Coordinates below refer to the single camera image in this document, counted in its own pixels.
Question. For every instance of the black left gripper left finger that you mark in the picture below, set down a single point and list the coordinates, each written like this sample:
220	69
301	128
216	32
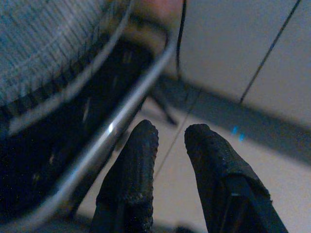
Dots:
131	174

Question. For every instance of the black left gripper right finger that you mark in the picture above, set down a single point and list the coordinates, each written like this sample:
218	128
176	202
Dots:
218	174

